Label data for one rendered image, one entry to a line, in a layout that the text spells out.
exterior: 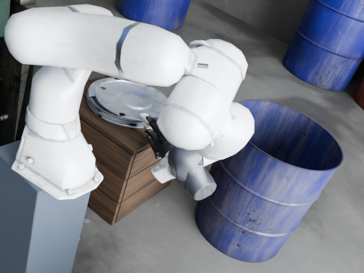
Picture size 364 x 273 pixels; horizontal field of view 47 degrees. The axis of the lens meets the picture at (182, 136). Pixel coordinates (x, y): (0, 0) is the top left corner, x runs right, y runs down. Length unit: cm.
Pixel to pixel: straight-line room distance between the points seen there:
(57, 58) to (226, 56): 32
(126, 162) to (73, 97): 50
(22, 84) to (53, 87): 67
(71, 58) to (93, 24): 8
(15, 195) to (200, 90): 57
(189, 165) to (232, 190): 40
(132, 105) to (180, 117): 79
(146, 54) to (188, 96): 10
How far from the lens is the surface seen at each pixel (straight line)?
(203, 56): 76
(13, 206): 113
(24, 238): 115
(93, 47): 79
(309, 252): 187
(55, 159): 98
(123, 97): 153
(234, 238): 158
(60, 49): 83
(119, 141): 138
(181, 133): 71
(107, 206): 155
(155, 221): 165
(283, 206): 147
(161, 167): 123
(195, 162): 111
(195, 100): 72
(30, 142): 101
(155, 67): 71
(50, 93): 94
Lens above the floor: 115
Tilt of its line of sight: 32 degrees down
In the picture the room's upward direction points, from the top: 20 degrees clockwise
